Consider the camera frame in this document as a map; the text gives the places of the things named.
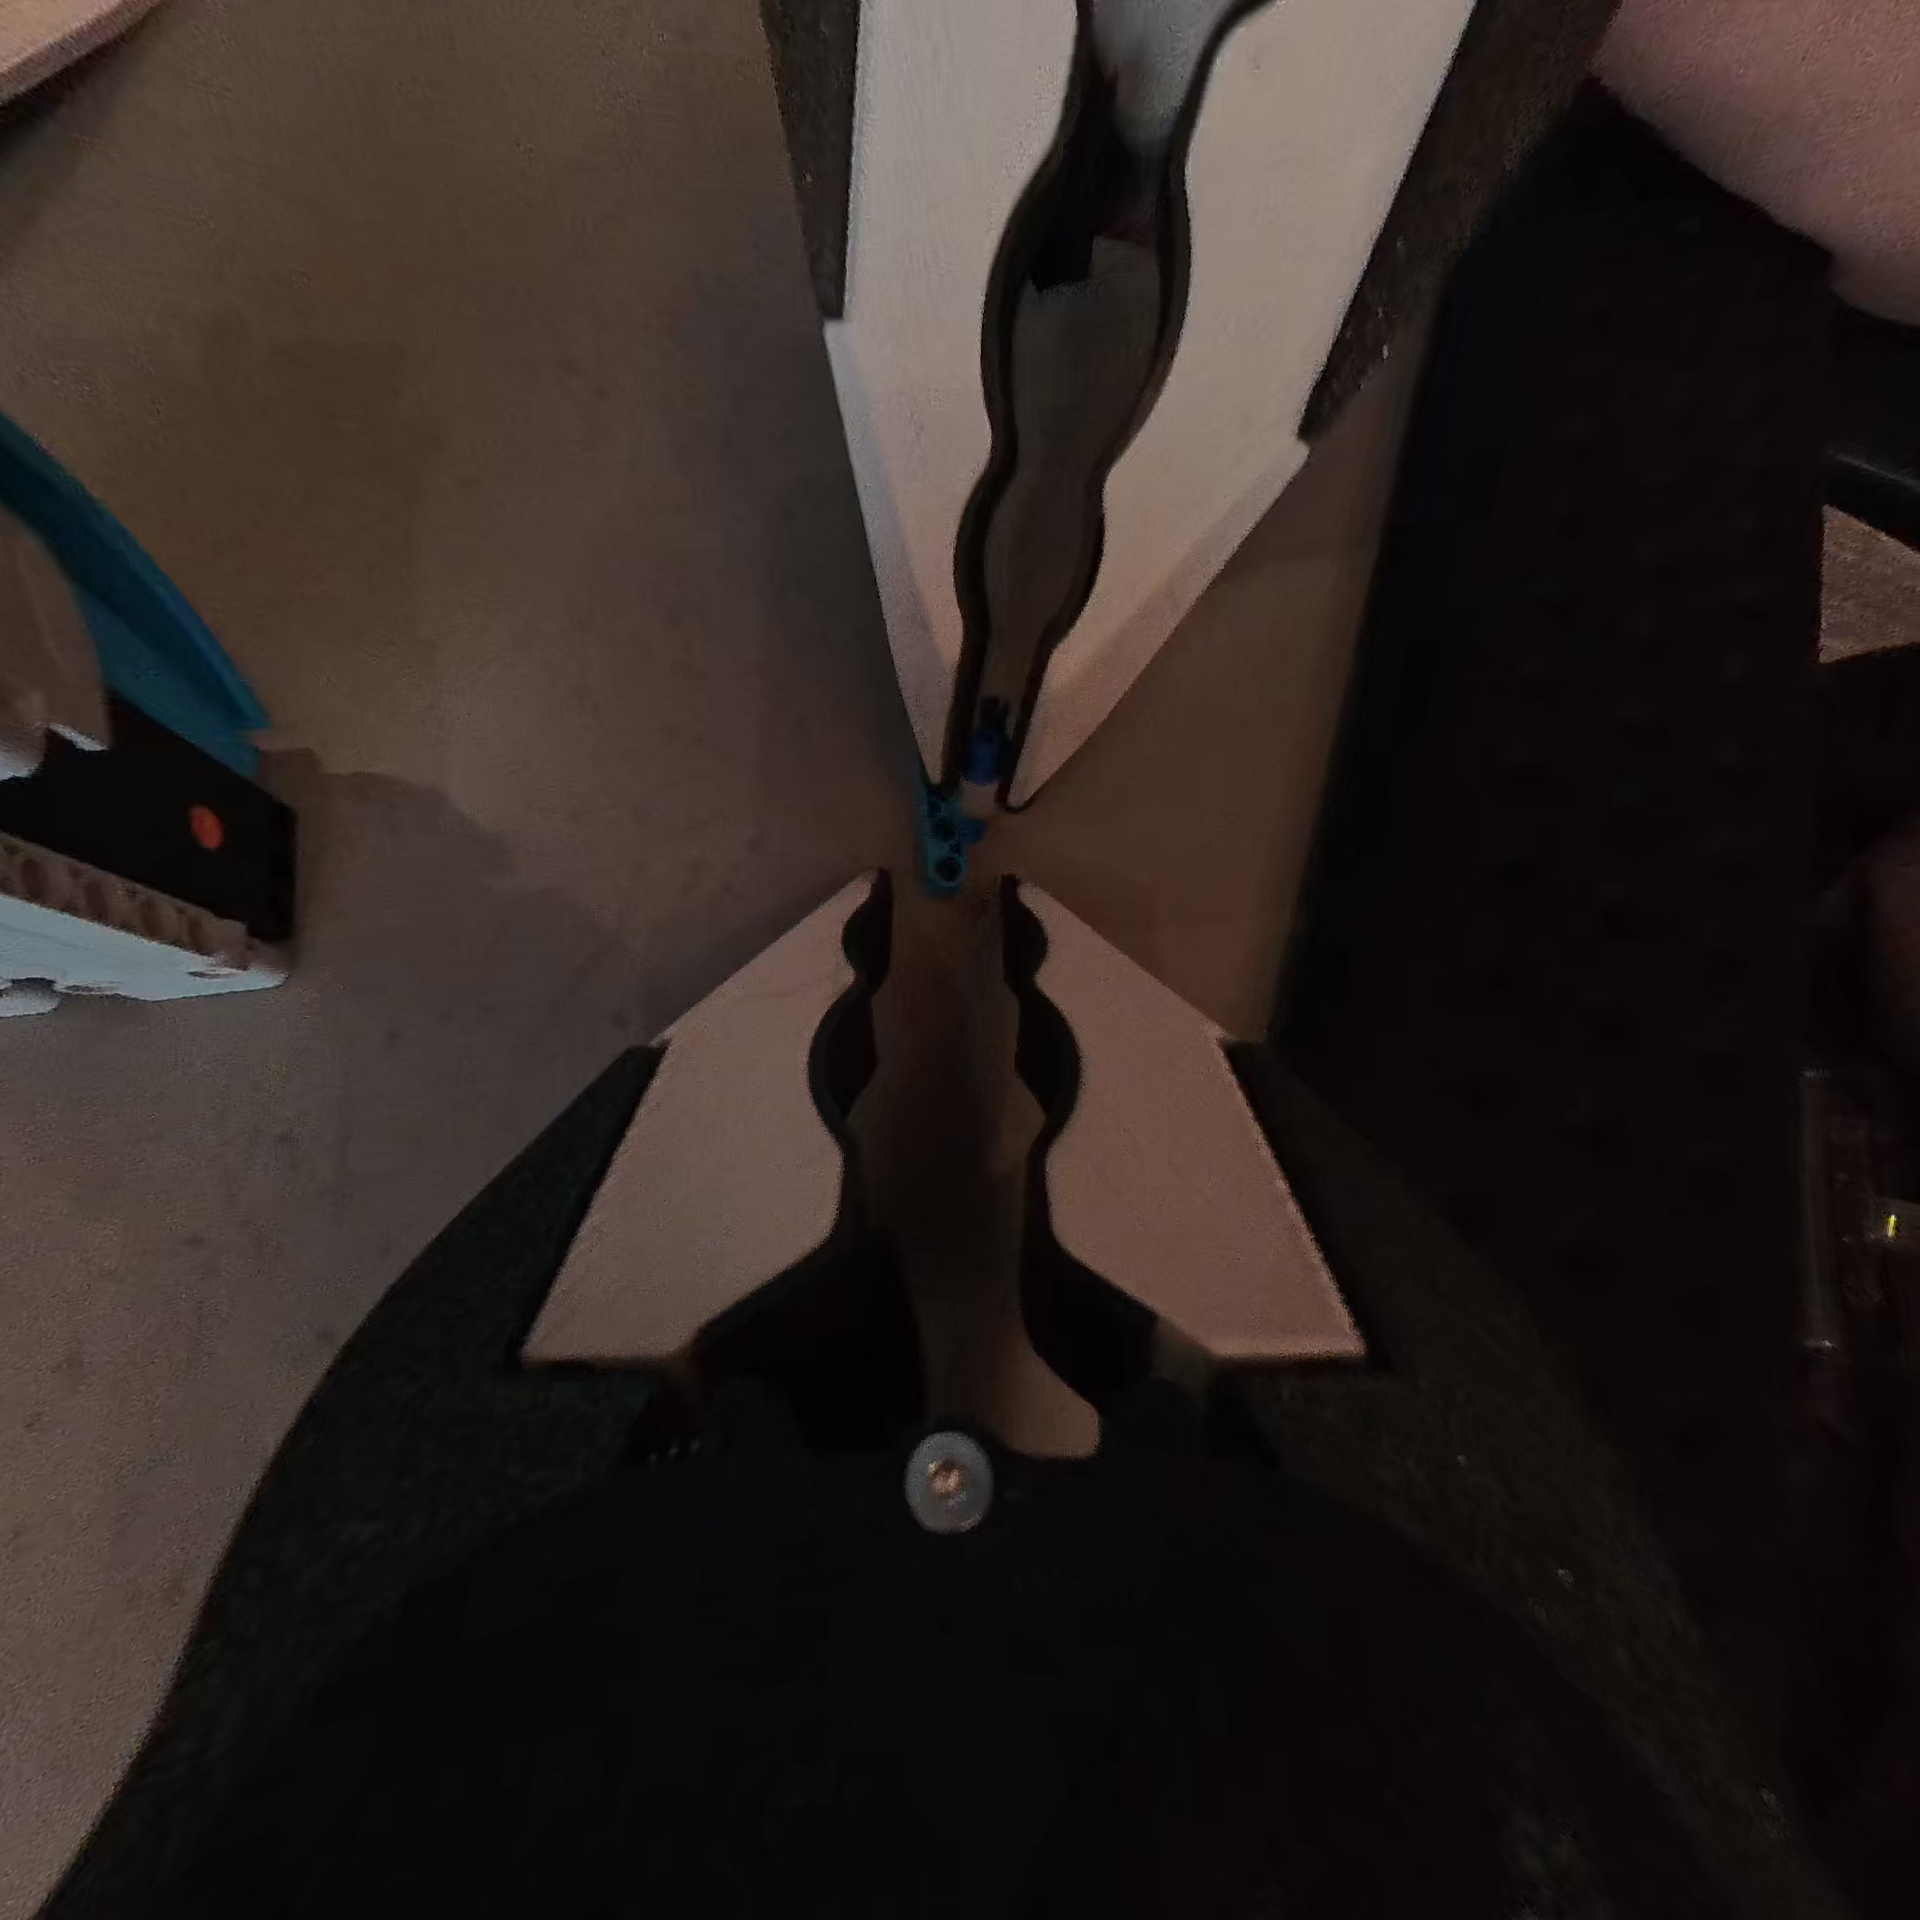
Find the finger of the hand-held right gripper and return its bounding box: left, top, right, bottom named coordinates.
left=999, top=0, right=1481, bottom=816
left=823, top=0, right=1085, bottom=784

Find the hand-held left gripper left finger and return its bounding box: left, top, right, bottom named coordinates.
left=522, top=871, right=897, bottom=1366

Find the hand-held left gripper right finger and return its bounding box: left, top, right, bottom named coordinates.
left=997, top=872, right=1369, bottom=1374

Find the blue brick beam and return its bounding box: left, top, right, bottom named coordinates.
left=920, top=779, right=993, bottom=903

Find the toy brick robot model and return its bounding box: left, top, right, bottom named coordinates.
left=0, top=411, right=298, bottom=1022

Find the person's right forearm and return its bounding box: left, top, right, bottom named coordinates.
left=1591, top=0, right=1920, bottom=324

